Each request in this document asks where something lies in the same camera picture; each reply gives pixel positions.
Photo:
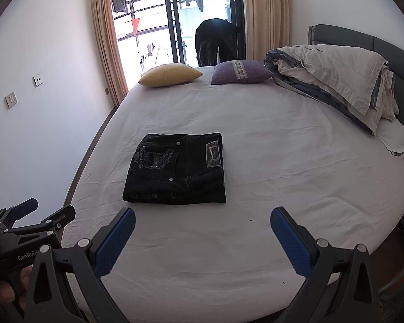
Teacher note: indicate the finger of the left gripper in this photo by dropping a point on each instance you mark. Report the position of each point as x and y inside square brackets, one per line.
[23, 209]

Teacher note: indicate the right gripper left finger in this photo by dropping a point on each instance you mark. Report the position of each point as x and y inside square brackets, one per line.
[50, 297]

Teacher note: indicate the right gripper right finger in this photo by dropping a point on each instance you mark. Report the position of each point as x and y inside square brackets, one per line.
[339, 283]

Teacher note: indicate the black denim pants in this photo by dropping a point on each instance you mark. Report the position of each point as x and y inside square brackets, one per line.
[177, 169]

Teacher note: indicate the left hand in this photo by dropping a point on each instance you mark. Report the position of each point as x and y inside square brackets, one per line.
[7, 293]

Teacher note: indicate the white flat pillow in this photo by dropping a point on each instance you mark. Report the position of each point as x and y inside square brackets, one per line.
[391, 134]

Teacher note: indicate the beige grey folded duvet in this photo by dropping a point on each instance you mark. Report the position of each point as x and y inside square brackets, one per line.
[356, 82]

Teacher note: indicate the yellow pillow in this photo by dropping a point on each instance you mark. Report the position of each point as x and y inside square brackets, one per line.
[169, 75]

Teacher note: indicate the red triangular flag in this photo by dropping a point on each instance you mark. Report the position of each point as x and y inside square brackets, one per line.
[135, 23]

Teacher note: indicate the purple patterned pillow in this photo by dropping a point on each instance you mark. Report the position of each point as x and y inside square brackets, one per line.
[240, 71]

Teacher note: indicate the left beige curtain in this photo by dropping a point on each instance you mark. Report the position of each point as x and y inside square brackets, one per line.
[108, 49]

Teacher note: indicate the beige curtain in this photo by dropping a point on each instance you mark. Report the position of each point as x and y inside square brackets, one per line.
[108, 49]
[267, 25]

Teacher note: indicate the black garment on rack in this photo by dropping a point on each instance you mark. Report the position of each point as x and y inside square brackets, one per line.
[216, 42]

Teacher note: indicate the right beige curtain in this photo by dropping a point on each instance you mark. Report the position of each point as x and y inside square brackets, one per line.
[267, 25]

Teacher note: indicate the white wall socket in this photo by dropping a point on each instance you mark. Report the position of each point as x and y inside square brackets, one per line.
[11, 100]

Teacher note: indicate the black balcony door frame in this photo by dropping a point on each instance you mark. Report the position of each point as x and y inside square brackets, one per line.
[183, 22]

